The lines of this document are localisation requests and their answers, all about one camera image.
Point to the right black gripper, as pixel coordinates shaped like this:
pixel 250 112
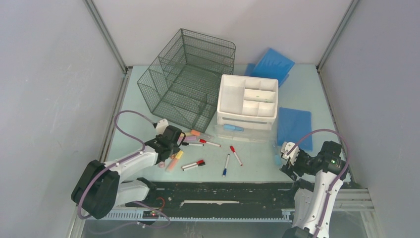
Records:
pixel 288 168

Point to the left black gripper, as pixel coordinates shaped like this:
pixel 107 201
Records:
pixel 176 148

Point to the light blue highlighter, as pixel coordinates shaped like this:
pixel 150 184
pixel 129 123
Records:
pixel 230 127

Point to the white plastic drawer organizer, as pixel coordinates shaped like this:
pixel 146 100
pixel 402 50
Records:
pixel 248 102

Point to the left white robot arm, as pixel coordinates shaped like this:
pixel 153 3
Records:
pixel 102 186

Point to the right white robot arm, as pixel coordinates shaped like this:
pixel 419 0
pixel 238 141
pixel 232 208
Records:
pixel 317 183

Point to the black cap marker upper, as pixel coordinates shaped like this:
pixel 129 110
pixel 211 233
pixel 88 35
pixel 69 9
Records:
pixel 191 144

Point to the black cap marker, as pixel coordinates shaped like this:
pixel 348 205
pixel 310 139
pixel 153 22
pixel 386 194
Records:
pixel 194 166
pixel 191 144

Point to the yellow highlighter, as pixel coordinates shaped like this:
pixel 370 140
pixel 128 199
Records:
pixel 179 155

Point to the purple pink highlighter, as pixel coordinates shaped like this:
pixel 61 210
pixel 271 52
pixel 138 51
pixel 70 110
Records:
pixel 187 138

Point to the orange cap clear highlighter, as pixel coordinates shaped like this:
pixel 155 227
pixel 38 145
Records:
pixel 201 134

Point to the red cap marker upper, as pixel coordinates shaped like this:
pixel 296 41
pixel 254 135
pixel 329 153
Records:
pixel 208 142

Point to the red cap marker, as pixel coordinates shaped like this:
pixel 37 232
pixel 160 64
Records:
pixel 236 155
pixel 208 142
pixel 192 164

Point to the red cap marker lower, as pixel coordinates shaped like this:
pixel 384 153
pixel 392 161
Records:
pixel 192 164

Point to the black cap marker lower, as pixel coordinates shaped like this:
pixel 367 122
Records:
pixel 194 166

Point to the blue folder at right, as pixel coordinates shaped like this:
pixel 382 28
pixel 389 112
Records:
pixel 292 125

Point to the blue folder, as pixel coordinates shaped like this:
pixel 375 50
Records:
pixel 292 125
pixel 273 65

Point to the clear blue tip highlighter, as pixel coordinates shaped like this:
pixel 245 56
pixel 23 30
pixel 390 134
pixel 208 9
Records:
pixel 277 157

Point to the red cap marker middle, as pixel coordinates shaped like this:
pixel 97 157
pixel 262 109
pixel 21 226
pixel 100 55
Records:
pixel 236 155

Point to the blue cap whiteboard marker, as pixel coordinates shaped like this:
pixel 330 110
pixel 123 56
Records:
pixel 226 166

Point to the blue folder at back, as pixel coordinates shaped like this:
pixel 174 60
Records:
pixel 273 65

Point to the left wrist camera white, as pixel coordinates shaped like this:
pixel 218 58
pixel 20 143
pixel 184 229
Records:
pixel 161 126

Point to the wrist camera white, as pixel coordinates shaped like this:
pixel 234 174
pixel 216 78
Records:
pixel 161 126
pixel 289 152

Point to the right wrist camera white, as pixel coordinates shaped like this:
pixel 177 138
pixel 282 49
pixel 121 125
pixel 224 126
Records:
pixel 289 152

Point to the green wire mesh basket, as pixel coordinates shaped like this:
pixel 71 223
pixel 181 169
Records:
pixel 182 83

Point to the black front rail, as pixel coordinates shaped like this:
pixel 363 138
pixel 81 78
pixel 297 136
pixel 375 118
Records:
pixel 218 200

